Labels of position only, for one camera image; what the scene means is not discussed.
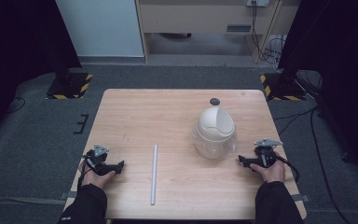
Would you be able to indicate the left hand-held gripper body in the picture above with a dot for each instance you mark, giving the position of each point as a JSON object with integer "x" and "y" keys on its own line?
{"x": 97, "y": 155}

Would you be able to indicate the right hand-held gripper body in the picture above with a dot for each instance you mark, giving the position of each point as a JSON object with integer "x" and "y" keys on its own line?
{"x": 265, "y": 152}

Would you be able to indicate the long white tube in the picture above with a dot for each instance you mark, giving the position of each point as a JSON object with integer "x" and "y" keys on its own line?
{"x": 154, "y": 174}

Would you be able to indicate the white swing-lid trash bin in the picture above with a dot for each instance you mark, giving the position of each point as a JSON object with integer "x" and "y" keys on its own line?
{"x": 214, "y": 132}

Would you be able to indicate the person's left hand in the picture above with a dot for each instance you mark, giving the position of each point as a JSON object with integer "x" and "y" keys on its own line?
{"x": 95, "y": 179}

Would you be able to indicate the person's right hand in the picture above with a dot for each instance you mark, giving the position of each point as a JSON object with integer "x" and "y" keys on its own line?
{"x": 270, "y": 172}

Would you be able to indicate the dark round table grommet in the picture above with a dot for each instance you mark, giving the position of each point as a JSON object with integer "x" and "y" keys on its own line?
{"x": 214, "y": 101}

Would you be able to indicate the black yellow-striped stand base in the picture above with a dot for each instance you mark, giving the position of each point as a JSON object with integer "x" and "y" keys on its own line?
{"x": 282, "y": 87}
{"x": 70, "y": 85}

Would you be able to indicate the black curtain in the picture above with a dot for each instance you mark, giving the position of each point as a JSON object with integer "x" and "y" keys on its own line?
{"x": 338, "y": 68}
{"x": 15, "y": 59}

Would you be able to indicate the white partition panel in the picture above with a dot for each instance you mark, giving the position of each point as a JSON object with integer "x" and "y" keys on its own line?
{"x": 101, "y": 28}

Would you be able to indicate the light wooden desk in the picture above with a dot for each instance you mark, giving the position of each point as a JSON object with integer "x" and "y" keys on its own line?
{"x": 199, "y": 21}

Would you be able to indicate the grey power strip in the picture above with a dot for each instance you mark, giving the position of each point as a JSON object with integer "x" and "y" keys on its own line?
{"x": 258, "y": 2}

